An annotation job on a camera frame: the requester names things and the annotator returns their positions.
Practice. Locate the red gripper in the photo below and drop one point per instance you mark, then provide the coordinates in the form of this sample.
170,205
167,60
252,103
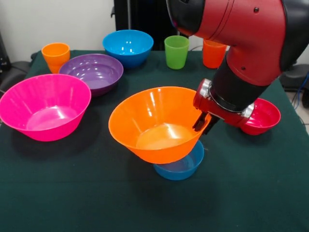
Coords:
217,111

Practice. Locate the small blue bowl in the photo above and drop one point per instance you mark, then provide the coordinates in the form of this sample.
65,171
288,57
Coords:
178,172

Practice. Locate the large orange bowl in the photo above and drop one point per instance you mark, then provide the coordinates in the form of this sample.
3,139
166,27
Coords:
135,116

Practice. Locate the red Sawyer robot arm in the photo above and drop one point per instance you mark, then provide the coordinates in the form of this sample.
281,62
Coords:
253,36

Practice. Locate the small red bowl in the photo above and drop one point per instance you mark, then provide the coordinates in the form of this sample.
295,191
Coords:
265,120

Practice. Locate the orange-red cup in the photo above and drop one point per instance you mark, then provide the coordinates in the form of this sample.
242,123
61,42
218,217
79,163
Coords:
212,56

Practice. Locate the green cup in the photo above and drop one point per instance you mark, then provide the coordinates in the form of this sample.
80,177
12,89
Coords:
176,55

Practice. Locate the large blue bowl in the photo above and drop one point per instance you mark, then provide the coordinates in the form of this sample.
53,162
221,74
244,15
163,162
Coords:
130,58

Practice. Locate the purple bowl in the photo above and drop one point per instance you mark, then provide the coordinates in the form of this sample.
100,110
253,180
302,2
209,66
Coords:
96,77

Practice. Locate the dark green tablecloth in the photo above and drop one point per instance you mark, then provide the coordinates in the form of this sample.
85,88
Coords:
96,193

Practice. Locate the large pink bowl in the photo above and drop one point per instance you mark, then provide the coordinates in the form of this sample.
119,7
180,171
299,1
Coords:
55,130

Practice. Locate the yellow-orange cup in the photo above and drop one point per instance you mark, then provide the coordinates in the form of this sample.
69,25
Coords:
56,60

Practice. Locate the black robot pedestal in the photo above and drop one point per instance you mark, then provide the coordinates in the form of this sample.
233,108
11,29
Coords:
144,14

